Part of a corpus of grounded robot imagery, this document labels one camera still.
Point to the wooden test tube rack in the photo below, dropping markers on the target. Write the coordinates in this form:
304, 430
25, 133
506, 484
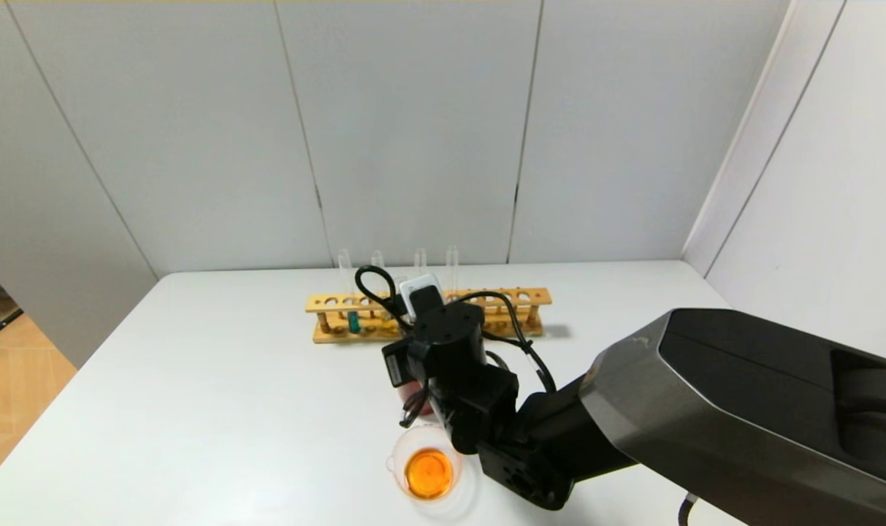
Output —
333, 301

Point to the test tube with teal liquid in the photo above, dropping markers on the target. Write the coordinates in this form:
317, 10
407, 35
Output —
419, 259
353, 323

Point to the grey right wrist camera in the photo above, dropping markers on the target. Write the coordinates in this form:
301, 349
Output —
421, 288

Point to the test tube with yellow liquid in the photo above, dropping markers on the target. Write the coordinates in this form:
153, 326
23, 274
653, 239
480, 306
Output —
377, 259

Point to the test tube with red liquid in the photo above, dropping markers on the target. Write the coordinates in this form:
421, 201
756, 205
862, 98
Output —
452, 267

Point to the clear plastic spouted bowl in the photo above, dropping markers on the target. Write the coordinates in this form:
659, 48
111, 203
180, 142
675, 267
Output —
428, 475

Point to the dark red plastic cup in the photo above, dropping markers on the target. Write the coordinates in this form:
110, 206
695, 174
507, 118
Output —
417, 400

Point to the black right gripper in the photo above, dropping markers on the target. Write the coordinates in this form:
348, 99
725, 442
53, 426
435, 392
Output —
396, 367

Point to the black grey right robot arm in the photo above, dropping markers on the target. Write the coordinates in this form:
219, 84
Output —
705, 409

